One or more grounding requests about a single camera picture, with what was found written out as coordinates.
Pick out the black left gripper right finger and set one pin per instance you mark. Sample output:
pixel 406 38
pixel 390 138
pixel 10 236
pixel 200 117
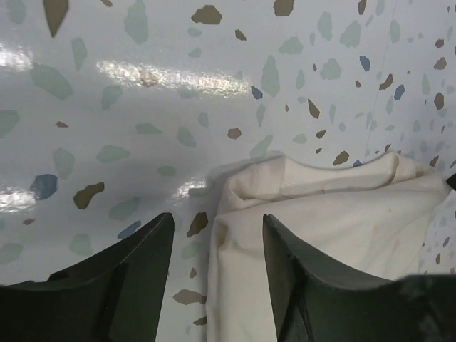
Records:
pixel 317 298

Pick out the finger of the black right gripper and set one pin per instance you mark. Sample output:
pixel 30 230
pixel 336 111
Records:
pixel 451 181

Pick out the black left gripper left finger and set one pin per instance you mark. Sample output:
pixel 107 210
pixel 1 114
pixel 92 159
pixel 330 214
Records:
pixel 114 295

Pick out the cream white t shirt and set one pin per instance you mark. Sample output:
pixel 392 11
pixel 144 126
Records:
pixel 373 217

